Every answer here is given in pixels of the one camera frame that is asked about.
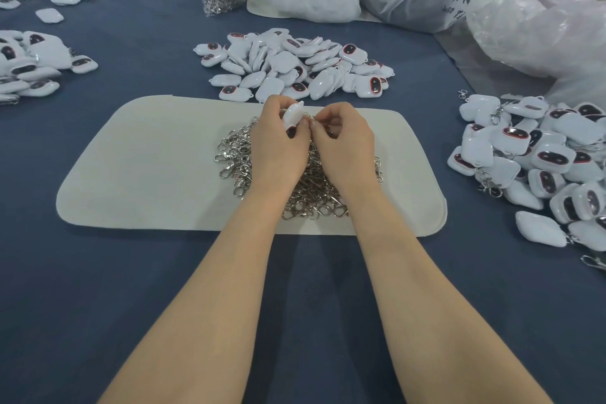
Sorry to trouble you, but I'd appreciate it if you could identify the crumpled clear plastic bag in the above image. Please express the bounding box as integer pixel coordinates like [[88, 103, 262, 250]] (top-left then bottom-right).
[[466, 0, 606, 107]]

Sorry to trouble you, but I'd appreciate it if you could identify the pile of finished fobs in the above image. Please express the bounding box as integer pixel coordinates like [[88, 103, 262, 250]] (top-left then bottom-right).
[[447, 89, 606, 272]]

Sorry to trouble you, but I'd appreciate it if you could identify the person's right hand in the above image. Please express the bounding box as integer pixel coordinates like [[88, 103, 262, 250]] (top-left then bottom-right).
[[311, 102, 381, 196]]

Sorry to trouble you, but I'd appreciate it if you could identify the cream felt work mat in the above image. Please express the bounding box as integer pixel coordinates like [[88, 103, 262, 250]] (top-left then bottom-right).
[[56, 95, 448, 237]]

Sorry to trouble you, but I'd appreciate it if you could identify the white fob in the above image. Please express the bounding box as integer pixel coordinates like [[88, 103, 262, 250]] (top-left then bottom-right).
[[281, 100, 308, 131]]

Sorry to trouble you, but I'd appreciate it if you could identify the person's left hand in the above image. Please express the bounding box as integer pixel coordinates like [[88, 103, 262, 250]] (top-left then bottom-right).
[[248, 96, 312, 194]]

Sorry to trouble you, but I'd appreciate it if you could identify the pile of metal clasps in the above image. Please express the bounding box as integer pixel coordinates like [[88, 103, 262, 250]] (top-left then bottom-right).
[[214, 119, 384, 221]]

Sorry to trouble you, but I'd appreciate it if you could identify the person's right forearm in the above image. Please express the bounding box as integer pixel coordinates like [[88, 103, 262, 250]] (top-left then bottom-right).
[[350, 181, 555, 404]]

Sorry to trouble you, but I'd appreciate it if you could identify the person's left forearm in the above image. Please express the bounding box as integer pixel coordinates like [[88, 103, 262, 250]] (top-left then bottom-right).
[[97, 186, 297, 404]]

